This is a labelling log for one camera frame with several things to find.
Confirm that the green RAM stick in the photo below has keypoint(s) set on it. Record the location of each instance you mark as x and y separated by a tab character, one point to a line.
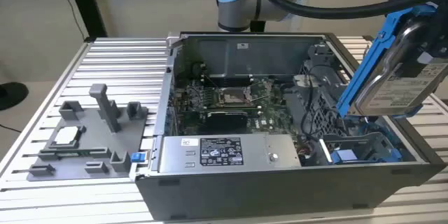
73	152

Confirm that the green motherboard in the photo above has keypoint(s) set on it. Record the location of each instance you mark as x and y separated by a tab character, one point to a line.
276	113

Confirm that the silver power supply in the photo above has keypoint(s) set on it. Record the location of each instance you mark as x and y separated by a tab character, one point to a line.
227	153

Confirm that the CPU socket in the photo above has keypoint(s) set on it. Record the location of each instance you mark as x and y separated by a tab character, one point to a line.
233	96

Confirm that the black round stand base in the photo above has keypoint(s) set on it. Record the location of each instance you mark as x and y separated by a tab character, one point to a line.
12	95

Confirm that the grey metal drive cage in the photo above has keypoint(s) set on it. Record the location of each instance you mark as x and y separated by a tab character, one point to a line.
325	98

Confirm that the grey parts rack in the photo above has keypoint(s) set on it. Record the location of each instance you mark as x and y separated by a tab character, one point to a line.
95	140

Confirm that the black graphics card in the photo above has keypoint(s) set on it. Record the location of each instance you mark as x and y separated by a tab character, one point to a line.
227	121

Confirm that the open black PC case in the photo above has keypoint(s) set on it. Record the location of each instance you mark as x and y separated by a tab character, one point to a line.
265	195

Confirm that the black upright frame post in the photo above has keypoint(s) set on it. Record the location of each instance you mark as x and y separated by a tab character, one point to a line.
85	3

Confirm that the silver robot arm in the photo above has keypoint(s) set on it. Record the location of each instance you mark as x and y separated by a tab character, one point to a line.
241	11

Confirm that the silver CPU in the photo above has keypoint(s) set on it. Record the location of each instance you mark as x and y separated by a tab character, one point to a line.
67	135

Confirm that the blue case latch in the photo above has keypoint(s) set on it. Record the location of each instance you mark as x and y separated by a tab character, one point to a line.
137	157

